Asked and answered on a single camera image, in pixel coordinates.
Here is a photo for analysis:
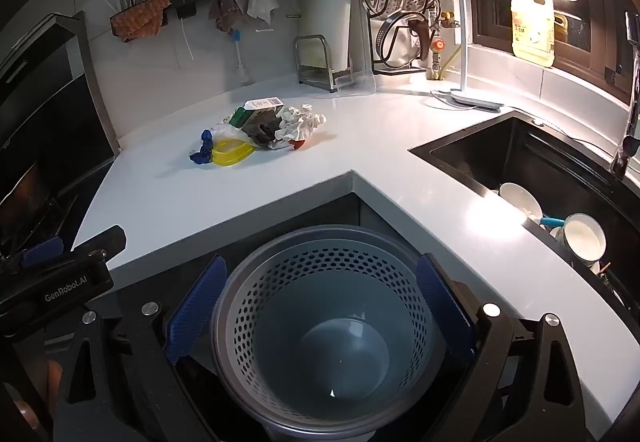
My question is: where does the yellow detergent bottle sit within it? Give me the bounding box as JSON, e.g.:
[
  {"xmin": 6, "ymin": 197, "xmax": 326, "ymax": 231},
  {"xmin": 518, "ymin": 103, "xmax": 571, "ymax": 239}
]
[{"xmin": 504, "ymin": 0, "xmax": 557, "ymax": 68}]

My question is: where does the gas valve with hose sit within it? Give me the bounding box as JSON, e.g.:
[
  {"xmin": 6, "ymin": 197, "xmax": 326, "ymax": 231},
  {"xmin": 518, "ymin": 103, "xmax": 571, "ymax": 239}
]
[{"xmin": 427, "ymin": 12, "xmax": 461, "ymax": 80}]

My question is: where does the white bowl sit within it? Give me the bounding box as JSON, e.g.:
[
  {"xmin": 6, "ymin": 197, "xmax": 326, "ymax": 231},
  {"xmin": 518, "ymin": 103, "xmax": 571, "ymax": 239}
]
[{"xmin": 498, "ymin": 182, "xmax": 543, "ymax": 223}]

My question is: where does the white paper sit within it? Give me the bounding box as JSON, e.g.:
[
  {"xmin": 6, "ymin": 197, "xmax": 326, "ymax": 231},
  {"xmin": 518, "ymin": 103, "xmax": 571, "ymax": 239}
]
[{"xmin": 272, "ymin": 103, "xmax": 327, "ymax": 145}]

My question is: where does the grey perforated waste basket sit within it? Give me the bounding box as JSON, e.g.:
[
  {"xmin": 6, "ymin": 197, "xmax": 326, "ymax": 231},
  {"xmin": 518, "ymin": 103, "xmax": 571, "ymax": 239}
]
[{"xmin": 210, "ymin": 224, "xmax": 447, "ymax": 442}]

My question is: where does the white mug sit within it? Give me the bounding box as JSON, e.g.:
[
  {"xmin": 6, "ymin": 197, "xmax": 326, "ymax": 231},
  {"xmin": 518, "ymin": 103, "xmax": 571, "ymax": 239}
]
[{"xmin": 550, "ymin": 213, "xmax": 607, "ymax": 273}]

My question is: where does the yellow rimmed container lid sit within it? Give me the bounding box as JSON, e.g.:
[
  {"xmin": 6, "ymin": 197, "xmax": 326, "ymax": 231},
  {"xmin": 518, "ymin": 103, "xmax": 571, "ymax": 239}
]
[{"xmin": 210, "ymin": 138, "xmax": 257, "ymax": 168}]

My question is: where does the green and white carton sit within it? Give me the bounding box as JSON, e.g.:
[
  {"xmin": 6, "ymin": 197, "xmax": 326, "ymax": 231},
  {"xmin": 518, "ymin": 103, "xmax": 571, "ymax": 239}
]
[{"xmin": 230, "ymin": 97, "xmax": 285, "ymax": 128}]

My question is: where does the brown handle utensil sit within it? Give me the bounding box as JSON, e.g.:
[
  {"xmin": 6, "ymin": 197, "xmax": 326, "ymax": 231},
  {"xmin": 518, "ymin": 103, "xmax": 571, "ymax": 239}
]
[{"xmin": 407, "ymin": 17, "xmax": 433, "ymax": 65}]

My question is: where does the white bottle brush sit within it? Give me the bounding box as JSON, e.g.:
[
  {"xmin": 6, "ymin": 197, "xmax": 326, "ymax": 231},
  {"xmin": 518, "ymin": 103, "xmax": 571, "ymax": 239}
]
[{"xmin": 231, "ymin": 29, "xmax": 251, "ymax": 85}]

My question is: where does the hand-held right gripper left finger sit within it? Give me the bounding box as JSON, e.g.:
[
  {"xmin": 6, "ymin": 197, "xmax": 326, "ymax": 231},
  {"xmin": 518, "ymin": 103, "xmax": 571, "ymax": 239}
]
[{"xmin": 55, "ymin": 254, "xmax": 229, "ymax": 442}]

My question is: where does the white rag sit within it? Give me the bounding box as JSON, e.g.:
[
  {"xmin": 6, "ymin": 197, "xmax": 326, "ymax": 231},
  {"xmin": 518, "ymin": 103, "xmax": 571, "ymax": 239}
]
[{"xmin": 246, "ymin": 0, "xmax": 280, "ymax": 23}]

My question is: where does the blue plastic wrapper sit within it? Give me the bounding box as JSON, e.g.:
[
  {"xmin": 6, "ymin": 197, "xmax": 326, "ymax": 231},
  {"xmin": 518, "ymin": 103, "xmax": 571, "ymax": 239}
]
[{"xmin": 189, "ymin": 129, "xmax": 217, "ymax": 166}]

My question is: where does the black kitchen appliance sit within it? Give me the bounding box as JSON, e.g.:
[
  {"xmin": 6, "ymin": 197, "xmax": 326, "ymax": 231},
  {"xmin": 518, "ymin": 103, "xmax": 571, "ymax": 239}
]
[{"xmin": 0, "ymin": 12, "xmax": 121, "ymax": 263}]

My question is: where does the black sink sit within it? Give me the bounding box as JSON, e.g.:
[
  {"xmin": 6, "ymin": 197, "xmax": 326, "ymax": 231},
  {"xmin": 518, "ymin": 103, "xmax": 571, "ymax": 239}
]
[{"xmin": 409, "ymin": 109, "xmax": 640, "ymax": 323}]

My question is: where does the dark grey sock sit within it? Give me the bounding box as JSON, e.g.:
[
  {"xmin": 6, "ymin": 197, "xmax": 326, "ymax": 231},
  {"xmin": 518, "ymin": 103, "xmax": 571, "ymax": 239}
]
[{"xmin": 245, "ymin": 114, "xmax": 283, "ymax": 148}]

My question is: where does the black wire rack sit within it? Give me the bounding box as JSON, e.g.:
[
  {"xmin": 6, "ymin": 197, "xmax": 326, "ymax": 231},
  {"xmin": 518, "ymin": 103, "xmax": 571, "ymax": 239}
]
[{"xmin": 367, "ymin": 0, "xmax": 441, "ymax": 75}]

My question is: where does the steel faucet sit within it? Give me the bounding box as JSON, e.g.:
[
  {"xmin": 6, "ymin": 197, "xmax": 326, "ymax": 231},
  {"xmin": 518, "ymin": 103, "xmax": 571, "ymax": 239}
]
[{"xmin": 609, "ymin": 12, "xmax": 640, "ymax": 180}]

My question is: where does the clear plastic sheet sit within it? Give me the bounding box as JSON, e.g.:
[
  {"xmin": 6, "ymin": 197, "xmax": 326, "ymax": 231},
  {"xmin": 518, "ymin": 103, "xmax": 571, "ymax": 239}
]
[{"xmin": 317, "ymin": 67, "xmax": 377, "ymax": 100}]

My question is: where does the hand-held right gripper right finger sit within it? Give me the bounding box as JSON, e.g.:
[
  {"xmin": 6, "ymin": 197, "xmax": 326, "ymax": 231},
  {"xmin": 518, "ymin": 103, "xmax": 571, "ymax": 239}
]
[{"xmin": 416, "ymin": 253, "xmax": 589, "ymax": 442}]

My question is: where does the white plastic strip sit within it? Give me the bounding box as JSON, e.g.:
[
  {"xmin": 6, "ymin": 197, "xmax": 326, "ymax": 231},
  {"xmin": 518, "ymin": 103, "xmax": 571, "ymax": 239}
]
[{"xmin": 179, "ymin": 17, "xmax": 197, "ymax": 63}]

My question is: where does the white desk lamp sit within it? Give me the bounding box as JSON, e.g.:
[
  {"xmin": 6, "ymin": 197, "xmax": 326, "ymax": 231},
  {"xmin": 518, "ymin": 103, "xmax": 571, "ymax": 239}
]
[{"xmin": 431, "ymin": 0, "xmax": 578, "ymax": 112}]

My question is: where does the hanging metal strainer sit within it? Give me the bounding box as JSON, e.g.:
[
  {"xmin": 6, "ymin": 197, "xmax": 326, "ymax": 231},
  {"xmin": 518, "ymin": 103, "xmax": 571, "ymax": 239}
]
[{"xmin": 375, "ymin": 9, "xmax": 441, "ymax": 68}]

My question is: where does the steel cutting board rack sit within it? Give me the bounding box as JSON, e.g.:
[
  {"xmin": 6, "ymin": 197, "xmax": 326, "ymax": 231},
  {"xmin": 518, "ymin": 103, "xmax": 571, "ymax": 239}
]
[{"xmin": 293, "ymin": 34, "xmax": 337, "ymax": 93}]

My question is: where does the orange sponge cloth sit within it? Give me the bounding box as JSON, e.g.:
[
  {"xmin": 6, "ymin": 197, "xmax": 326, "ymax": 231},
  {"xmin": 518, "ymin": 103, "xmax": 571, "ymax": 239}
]
[{"xmin": 110, "ymin": 0, "xmax": 171, "ymax": 43}]

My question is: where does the brown rag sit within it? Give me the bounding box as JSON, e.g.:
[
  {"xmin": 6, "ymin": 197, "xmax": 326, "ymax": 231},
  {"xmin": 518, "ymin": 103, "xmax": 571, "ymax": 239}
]
[{"xmin": 208, "ymin": 0, "xmax": 243, "ymax": 35}]

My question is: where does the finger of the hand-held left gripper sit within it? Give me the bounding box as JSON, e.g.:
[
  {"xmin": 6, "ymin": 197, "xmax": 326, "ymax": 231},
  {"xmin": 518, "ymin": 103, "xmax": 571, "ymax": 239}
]
[
  {"xmin": 72, "ymin": 224, "xmax": 127, "ymax": 269},
  {"xmin": 0, "ymin": 236, "xmax": 66, "ymax": 274}
]

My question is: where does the clear plastic bag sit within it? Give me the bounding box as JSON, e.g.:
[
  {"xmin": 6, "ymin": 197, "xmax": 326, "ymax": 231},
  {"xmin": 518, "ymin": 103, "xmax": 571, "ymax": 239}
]
[{"xmin": 212, "ymin": 114, "xmax": 251, "ymax": 148}]

